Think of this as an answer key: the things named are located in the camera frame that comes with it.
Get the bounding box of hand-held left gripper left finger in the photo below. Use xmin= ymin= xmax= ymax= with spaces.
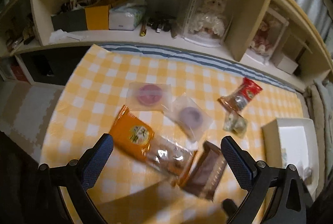
xmin=26 ymin=133 xmax=115 ymax=224

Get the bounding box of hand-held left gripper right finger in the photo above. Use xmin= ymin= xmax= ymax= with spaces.
xmin=221 ymin=135 xmax=315 ymax=224

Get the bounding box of brown snack packet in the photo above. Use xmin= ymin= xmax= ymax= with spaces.
xmin=179 ymin=141 xmax=229 ymax=201

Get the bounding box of small green candy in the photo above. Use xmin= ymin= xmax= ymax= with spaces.
xmin=224 ymin=112 xmax=249 ymax=139

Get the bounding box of orange snack packet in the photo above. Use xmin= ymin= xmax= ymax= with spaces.
xmin=108 ymin=105 xmax=198 ymax=186

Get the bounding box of clear packet with purple pastry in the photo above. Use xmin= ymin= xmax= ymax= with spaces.
xmin=164 ymin=95 xmax=214 ymax=141

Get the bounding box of white cardboard tray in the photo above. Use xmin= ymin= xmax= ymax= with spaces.
xmin=261 ymin=117 xmax=320 ymax=198

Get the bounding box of red snack packet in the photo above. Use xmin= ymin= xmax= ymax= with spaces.
xmin=218 ymin=77 xmax=263 ymax=112

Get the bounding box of large silver foil packet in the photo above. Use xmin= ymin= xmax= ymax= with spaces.
xmin=302 ymin=167 xmax=315 ymax=185

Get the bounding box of clear packet with pink pastry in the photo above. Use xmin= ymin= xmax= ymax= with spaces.
xmin=126 ymin=81 xmax=173 ymax=112

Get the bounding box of yellow checked tablecloth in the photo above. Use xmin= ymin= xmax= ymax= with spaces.
xmin=40 ymin=44 xmax=307 ymax=224

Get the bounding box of red box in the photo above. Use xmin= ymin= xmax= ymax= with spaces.
xmin=10 ymin=65 xmax=28 ymax=82

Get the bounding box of pink doll in clear case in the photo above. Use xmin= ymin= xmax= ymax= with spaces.
xmin=241 ymin=8 xmax=290 ymax=65

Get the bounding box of white crumpled paper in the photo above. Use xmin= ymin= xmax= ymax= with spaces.
xmin=49 ymin=29 xmax=89 ymax=44

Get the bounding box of wooden shelf unit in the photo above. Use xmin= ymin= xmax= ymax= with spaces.
xmin=0 ymin=0 xmax=333 ymax=93

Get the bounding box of dark grey box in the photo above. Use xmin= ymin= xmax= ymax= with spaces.
xmin=51 ymin=9 xmax=87 ymax=32

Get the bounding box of orange box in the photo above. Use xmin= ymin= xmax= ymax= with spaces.
xmin=85 ymin=0 xmax=116 ymax=31

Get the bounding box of tissue pack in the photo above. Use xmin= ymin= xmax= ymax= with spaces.
xmin=108 ymin=0 xmax=147 ymax=31

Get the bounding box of cream doll in clear case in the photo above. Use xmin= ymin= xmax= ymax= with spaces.
xmin=177 ymin=0 xmax=241 ymax=48

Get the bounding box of cluster of small dark tools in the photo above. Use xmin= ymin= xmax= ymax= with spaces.
xmin=140 ymin=14 xmax=177 ymax=37

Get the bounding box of white box with wooden frame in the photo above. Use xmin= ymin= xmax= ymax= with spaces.
xmin=273 ymin=31 xmax=313 ymax=75

